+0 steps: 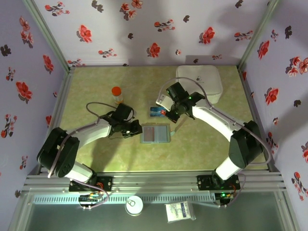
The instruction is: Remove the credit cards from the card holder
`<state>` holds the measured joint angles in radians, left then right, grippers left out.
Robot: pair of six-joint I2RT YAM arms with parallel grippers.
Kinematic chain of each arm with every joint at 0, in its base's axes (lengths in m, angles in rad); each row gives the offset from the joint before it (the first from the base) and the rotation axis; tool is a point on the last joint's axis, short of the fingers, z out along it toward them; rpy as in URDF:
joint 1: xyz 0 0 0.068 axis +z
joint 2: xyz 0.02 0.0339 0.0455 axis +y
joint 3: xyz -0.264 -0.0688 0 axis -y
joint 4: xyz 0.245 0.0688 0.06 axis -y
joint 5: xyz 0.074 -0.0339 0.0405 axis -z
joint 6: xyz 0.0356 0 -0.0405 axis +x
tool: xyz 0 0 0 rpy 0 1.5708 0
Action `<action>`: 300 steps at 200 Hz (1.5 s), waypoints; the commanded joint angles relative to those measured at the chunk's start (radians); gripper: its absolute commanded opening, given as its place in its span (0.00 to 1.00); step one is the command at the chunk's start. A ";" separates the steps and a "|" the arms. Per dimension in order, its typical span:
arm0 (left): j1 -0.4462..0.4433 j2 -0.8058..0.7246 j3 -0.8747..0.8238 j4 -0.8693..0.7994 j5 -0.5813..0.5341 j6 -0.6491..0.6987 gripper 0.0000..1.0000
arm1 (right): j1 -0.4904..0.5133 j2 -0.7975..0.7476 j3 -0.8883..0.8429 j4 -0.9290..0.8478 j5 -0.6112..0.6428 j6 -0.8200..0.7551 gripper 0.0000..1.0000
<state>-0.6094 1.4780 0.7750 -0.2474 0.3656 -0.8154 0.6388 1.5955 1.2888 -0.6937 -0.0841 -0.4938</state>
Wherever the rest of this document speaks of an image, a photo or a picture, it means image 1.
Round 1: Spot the sage green card holder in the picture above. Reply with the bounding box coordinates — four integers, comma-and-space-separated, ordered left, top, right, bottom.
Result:
140, 123, 177, 144

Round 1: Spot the dark red credit card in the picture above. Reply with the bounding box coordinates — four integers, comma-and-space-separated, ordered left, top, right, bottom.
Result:
142, 127, 155, 142

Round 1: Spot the white zip pouch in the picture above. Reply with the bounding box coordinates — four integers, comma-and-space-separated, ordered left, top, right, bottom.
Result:
175, 64, 224, 105

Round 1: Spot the orange lid pill bottle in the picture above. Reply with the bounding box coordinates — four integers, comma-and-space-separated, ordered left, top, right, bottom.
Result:
111, 86, 124, 104

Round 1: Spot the white round tin can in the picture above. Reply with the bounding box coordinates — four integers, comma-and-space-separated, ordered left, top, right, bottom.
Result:
125, 195, 144, 216

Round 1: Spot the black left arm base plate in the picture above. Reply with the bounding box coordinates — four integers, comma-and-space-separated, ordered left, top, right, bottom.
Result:
69, 176, 113, 193

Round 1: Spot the aluminium front frame rail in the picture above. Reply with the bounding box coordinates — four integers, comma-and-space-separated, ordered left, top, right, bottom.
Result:
23, 169, 287, 193

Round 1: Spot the aluminium side frame rail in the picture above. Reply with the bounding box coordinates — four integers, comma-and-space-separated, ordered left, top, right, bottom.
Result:
237, 65, 282, 173
38, 66, 76, 174

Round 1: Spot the white slotted cable duct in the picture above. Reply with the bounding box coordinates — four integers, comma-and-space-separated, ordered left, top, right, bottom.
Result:
32, 194, 217, 205

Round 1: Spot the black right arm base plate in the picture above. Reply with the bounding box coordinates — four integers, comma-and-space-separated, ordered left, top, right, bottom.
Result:
196, 175, 241, 191

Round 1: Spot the grey right arm cable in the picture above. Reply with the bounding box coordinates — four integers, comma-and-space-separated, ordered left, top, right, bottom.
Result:
159, 76, 275, 208

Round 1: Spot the aluminium frame post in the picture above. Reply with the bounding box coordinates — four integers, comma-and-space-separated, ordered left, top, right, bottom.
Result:
23, 0, 76, 73
237, 0, 282, 69

